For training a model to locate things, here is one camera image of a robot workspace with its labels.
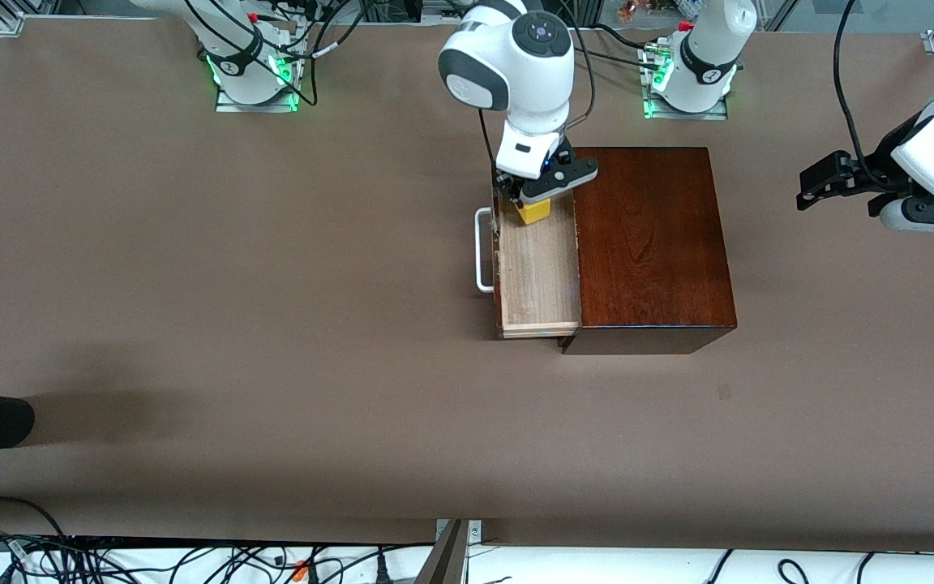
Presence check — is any black looping floor cable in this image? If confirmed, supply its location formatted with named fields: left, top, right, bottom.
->
left=0, top=496, right=67, bottom=540

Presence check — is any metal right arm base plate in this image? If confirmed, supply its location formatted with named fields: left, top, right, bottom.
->
left=215, top=79, right=300, bottom=113

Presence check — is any wooden drawer with dark front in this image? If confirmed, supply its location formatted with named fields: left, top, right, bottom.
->
left=493, top=191, right=582, bottom=340

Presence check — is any grey metal support bar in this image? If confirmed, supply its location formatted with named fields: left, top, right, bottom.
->
left=414, top=519, right=484, bottom=584

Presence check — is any black cable at base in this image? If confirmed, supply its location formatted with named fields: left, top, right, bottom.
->
left=268, top=0, right=372, bottom=108
left=572, top=20, right=664, bottom=72

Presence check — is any black cable at left base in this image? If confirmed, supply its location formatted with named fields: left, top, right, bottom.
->
left=572, top=20, right=664, bottom=72

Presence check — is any dark brown wooden cabinet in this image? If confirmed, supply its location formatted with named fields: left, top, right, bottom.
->
left=558, top=146, right=739, bottom=356

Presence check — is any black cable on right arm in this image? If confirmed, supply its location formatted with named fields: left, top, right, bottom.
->
left=563, top=0, right=598, bottom=131

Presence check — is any white metal drawer handle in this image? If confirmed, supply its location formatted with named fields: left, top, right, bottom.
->
left=475, top=208, right=497, bottom=294

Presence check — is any black cable at right base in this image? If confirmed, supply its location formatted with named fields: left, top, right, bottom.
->
left=268, top=0, right=372, bottom=108

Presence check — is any black tangled floor cable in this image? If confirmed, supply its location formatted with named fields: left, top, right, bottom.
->
left=151, top=545, right=289, bottom=584
left=25, top=537, right=148, bottom=584

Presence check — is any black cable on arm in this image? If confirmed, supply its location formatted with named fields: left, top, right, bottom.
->
left=563, top=0, right=598, bottom=131
left=832, top=0, right=902, bottom=194

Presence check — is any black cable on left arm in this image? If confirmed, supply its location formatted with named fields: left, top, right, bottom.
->
left=832, top=0, right=902, bottom=194

